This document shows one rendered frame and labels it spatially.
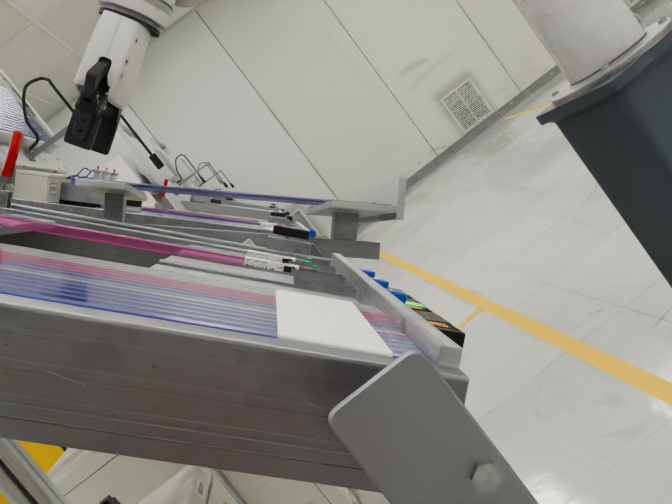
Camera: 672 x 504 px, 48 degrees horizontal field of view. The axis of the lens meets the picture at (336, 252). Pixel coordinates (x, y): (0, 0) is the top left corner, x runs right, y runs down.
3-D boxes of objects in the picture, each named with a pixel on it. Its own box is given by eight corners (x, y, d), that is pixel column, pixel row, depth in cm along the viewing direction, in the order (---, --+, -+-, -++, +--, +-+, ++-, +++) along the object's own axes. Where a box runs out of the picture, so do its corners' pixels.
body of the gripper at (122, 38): (111, 12, 96) (83, 96, 96) (92, -10, 85) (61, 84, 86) (168, 34, 96) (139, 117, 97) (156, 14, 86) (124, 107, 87)
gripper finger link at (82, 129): (83, 87, 87) (64, 141, 87) (76, 82, 84) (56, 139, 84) (109, 96, 87) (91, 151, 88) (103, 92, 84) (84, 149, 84)
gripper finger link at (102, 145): (104, 100, 98) (88, 148, 99) (99, 97, 95) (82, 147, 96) (128, 108, 99) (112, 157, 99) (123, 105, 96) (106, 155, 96)
